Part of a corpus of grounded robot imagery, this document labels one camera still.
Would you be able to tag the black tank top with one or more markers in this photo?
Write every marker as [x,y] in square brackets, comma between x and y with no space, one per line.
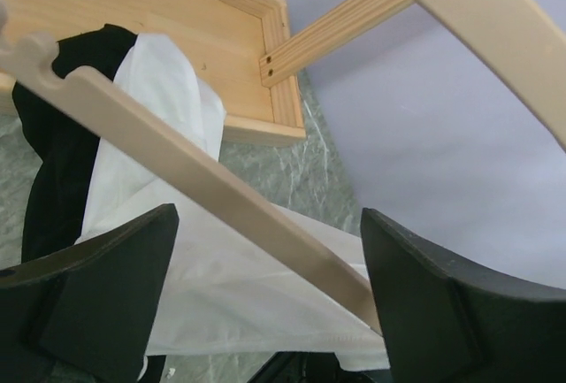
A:
[57,202]

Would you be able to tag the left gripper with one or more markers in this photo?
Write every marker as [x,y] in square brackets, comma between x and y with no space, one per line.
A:
[303,367]

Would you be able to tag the white sheer tank top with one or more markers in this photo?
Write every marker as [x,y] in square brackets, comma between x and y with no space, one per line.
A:
[222,294]

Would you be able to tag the right wooden clothes rack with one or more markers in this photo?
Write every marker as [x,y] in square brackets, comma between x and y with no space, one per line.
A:
[242,48]

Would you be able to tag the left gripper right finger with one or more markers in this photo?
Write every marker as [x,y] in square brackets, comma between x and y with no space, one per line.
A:
[445,318]

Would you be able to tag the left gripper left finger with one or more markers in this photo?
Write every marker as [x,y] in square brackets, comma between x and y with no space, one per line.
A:
[91,305]

